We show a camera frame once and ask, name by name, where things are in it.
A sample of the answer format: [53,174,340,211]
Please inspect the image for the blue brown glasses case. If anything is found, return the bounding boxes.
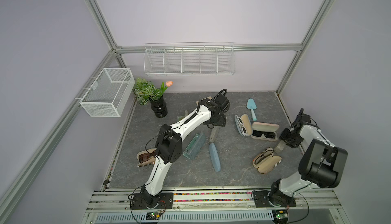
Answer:
[209,142,221,173]

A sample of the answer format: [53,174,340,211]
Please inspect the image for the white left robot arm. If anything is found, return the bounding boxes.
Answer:
[130,89,230,209]

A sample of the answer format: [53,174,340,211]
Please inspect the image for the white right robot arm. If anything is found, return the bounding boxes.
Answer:
[268,109,348,207]

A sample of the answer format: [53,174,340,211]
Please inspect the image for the case with white sunglasses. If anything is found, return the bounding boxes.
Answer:
[234,114,253,136]

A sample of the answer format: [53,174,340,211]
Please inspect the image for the beige case black glasses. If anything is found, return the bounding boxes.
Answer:
[252,148,282,174]

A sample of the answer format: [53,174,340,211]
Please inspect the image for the teal grey open case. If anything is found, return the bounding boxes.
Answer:
[183,131,206,160]

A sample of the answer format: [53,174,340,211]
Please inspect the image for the green glasses case open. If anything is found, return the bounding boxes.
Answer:
[177,110,189,122]

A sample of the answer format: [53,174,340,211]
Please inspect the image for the beige case brown sunglasses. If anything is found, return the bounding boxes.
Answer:
[136,148,156,168]

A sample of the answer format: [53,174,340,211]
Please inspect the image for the beige fabric glove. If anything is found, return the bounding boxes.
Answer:
[195,96,212,105]

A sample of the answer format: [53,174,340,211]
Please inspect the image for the teal small trowel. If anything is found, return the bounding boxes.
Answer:
[246,98,257,122]

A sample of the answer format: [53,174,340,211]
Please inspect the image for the black glossy vase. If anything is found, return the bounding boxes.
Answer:
[149,95,168,118]

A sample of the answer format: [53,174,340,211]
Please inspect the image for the pink tulip flower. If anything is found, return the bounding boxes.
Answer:
[166,81,174,87]

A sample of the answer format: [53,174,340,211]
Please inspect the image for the green artificial plant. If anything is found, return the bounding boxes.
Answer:
[133,77,168,105]

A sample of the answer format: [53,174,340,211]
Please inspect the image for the long white wire shelf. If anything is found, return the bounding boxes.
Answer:
[144,42,236,75]

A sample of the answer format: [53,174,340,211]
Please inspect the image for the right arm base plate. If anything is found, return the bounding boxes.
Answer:
[252,190,296,208]

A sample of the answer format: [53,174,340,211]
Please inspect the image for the white vented cable duct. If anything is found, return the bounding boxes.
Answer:
[94,210,274,224]

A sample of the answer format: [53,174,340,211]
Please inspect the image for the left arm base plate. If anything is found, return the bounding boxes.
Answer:
[130,192,174,210]

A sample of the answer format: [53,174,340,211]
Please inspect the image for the white wire basket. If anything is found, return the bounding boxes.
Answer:
[76,68,135,118]

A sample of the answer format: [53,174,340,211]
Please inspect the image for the aluminium mounting rail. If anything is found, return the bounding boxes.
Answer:
[87,188,342,212]

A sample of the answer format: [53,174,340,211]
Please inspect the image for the aluminium frame post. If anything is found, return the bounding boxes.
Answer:
[84,0,126,68]

